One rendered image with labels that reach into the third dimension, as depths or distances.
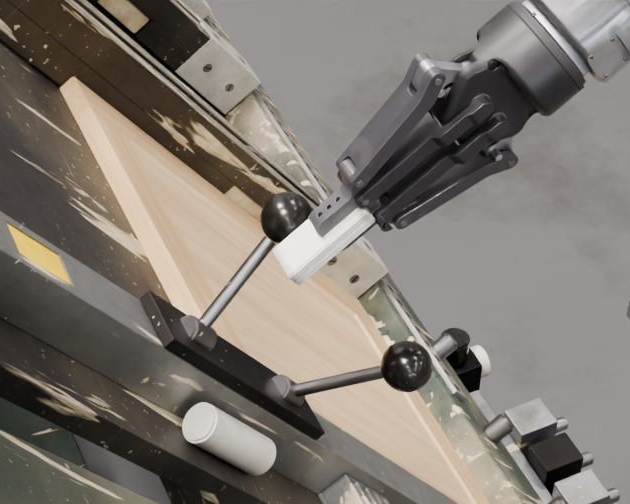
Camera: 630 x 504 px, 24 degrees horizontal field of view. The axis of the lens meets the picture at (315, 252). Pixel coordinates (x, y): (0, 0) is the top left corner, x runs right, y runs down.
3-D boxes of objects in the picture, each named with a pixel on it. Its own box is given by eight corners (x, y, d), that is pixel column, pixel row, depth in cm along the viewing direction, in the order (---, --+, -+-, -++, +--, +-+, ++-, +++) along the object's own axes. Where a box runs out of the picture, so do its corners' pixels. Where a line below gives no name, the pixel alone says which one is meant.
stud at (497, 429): (498, 446, 173) (518, 431, 173) (490, 440, 172) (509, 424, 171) (488, 431, 175) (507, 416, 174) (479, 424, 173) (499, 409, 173)
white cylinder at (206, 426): (190, 451, 101) (253, 484, 107) (222, 424, 100) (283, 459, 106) (174, 419, 102) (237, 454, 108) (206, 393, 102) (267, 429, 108)
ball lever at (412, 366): (286, 426, 112) (442, 394, 106) (259, 410, 109) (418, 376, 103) (287, 381, 114) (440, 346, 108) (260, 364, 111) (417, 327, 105)
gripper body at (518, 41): (559, 36, 91) (445, 133, 92) (608, 102, 97) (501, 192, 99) (499, -27, 96) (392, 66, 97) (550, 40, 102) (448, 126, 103)
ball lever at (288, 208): (215, 370, 102) (333, 221, 102) (184, 351, 99) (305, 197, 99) (186, 343, 105) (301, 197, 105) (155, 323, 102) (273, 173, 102)
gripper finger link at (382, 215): (475, 82, 99) (484, 92, 100) (352, 191, 101) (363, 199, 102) (503, 116, 96) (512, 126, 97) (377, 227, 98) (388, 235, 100)
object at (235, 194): (254, 232, 168) (273, 216, 167) (214, 202, 162) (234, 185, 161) (244, 216, 170) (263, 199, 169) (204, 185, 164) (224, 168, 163)
